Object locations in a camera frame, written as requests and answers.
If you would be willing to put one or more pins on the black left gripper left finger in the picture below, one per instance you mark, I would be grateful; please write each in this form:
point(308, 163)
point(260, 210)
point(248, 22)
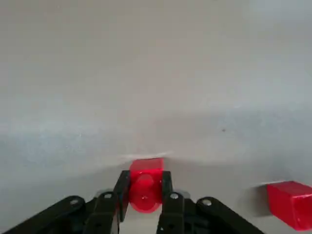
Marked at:
point(102, 214)

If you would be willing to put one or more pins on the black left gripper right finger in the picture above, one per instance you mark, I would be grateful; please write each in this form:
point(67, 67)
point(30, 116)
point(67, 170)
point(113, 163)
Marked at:
point(175, 214)

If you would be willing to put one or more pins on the red block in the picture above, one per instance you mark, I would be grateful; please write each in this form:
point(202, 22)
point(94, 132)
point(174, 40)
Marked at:
point(146, 185)
point(290, 202)

